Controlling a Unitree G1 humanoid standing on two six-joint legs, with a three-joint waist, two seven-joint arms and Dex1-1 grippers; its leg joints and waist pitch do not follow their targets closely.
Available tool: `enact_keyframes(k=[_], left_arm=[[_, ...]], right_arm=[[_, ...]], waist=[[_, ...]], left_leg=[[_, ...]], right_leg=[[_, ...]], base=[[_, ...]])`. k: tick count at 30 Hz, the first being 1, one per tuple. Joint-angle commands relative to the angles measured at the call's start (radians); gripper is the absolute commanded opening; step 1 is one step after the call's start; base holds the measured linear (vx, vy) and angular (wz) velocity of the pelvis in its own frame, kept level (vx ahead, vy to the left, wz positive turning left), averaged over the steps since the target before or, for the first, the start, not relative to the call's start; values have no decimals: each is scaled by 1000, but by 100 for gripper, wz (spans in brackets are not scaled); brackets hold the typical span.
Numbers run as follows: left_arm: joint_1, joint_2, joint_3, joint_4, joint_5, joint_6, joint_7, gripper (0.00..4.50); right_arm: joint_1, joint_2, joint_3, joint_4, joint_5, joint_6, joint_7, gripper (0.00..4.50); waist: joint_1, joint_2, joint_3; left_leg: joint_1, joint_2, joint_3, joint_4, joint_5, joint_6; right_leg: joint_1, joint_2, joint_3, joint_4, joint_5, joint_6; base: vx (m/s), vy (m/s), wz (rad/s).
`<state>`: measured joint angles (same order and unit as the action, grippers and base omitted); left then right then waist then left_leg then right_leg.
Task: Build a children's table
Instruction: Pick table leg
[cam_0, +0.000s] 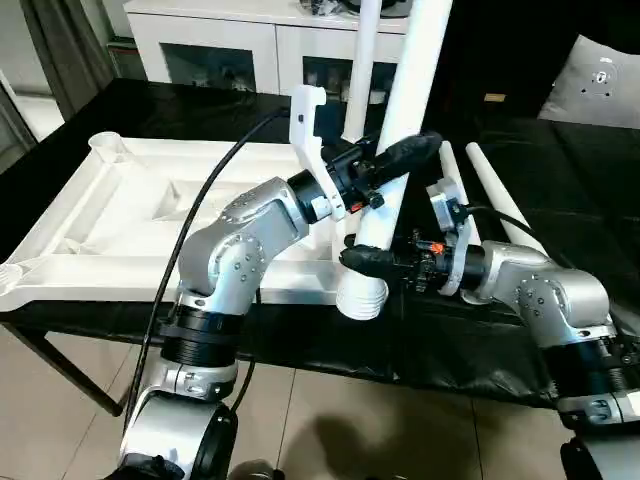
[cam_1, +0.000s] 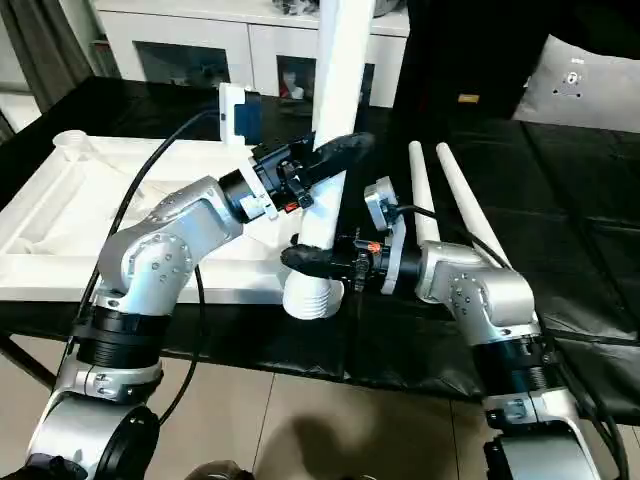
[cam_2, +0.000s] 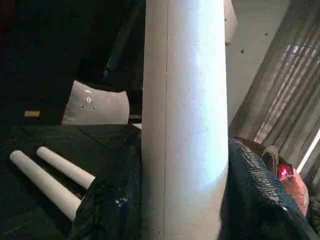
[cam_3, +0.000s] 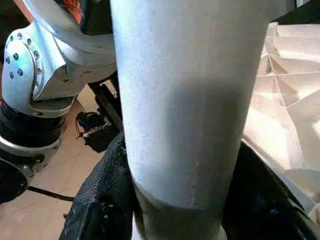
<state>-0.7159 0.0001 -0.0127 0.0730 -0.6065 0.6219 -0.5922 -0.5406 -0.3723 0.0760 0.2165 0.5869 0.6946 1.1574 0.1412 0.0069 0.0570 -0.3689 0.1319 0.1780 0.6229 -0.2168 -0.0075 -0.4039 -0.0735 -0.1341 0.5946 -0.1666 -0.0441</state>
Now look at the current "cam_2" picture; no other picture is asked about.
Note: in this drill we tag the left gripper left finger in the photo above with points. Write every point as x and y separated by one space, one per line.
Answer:
115 205

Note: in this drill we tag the grey curtain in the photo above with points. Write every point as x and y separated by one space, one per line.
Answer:
280 100

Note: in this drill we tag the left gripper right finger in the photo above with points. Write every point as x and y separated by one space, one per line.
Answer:
250 200

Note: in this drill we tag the black cabinet with yellow label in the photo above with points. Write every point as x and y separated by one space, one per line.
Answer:
37 62

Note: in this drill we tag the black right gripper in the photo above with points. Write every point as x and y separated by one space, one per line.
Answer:
297 192

